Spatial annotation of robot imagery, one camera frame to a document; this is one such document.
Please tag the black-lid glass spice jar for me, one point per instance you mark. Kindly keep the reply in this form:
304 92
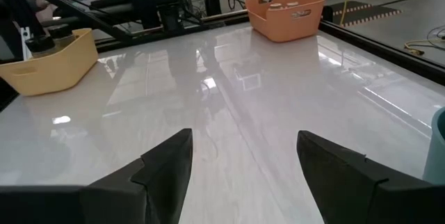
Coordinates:
40 45
60 31

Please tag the black mat with striped edge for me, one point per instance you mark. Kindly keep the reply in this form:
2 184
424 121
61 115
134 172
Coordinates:
361 10

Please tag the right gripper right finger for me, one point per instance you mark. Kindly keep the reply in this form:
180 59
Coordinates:
365 196

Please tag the yellow plastic bin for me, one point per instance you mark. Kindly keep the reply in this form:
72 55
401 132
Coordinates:
52 71

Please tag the light teal plastic bin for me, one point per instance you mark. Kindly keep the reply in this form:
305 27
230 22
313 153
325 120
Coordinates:
436 147

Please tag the orange plastic bin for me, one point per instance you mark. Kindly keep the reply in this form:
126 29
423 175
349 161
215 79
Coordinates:
285 25

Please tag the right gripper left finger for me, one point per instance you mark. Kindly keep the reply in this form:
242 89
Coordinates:
104 203

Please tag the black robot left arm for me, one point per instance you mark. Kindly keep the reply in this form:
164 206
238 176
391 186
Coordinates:
167 5

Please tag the small cork-lid glass jar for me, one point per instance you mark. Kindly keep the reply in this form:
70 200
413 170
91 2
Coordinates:
292 4
275 6

